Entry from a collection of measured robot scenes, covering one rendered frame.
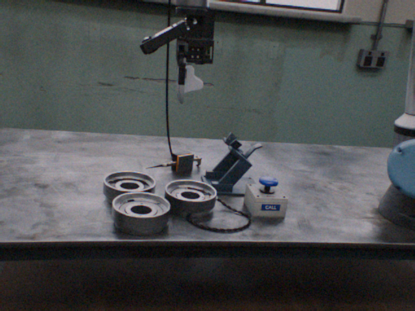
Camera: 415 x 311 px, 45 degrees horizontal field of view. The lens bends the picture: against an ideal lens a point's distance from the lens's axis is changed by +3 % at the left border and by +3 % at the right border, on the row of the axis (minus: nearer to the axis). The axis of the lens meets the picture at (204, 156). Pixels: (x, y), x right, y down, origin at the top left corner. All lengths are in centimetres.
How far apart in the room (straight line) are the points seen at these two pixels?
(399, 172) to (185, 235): 40
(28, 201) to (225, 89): 177
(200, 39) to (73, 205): 46
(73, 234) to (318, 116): 213
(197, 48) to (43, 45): 149
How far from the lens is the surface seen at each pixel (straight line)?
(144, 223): 86
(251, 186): 103
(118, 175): 104
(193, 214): 95
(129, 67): 253
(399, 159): 94
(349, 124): 294
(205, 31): 113
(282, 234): 96
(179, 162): 116
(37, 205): 99
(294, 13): 257
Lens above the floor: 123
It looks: 20 degrees down
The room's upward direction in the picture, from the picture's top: 7 degrees clockwise
